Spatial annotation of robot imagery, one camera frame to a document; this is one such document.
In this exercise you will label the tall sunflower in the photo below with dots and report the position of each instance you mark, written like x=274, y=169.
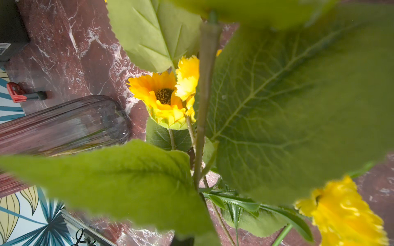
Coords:
x=165, y=107

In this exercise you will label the yellow marigold flower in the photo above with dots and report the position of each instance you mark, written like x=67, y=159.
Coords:
x=187, y=78

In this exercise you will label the tall yellow flower spray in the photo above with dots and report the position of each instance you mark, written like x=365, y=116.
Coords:
x=291, y=95

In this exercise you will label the yellow carnation flower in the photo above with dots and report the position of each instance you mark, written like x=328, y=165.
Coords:
x=342, y=216

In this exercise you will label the dark tinted glass vase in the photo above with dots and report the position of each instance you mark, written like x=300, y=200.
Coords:
x=32, y=146

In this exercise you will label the red pipe wrench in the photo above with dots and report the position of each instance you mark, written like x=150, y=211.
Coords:
x=18, y=95

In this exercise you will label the yellow black toolbox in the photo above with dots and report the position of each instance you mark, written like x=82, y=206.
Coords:
x=14, y=36

